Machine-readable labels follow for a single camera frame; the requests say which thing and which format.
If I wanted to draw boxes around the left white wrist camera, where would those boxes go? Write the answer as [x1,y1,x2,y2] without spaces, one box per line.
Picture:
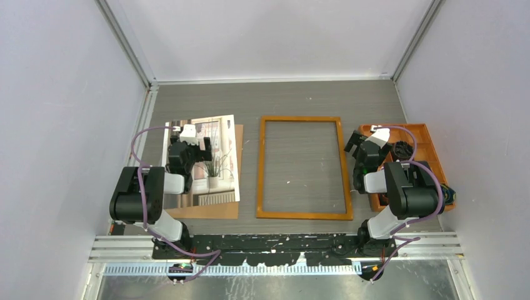
[179,124,199,146]

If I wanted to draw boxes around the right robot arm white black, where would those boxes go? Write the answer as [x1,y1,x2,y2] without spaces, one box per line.
[344,126,445,257]

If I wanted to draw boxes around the photo of plant by window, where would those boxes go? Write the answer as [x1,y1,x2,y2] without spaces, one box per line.
[161,114,240,209]

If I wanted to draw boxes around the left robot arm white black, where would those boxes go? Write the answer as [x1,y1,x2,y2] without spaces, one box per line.
[109,136,213,259]

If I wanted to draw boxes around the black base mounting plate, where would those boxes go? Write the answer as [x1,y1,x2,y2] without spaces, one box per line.
[151,233,396,267]

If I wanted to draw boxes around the brown cardboard backing board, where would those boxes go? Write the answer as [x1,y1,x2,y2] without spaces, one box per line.
[165,124,244,219]

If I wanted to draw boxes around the black rolled item in tray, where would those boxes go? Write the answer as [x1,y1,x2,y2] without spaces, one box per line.
[390,141,415,161]

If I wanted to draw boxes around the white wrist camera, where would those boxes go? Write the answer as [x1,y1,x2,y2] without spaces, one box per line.
[367,125,390,148]
[179,124,199,146]

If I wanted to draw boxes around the orange wooden picture frame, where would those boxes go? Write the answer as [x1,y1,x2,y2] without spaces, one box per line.
[256,116,354,221]

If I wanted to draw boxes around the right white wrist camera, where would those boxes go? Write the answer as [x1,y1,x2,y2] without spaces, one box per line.
[367,125,390,148]

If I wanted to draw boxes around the blue yellow rolled item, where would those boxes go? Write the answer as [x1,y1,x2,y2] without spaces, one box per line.
[441,184,456,205]

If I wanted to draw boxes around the aluminium rail at front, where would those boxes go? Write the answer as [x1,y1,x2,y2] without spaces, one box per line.
[89,232,464,276]

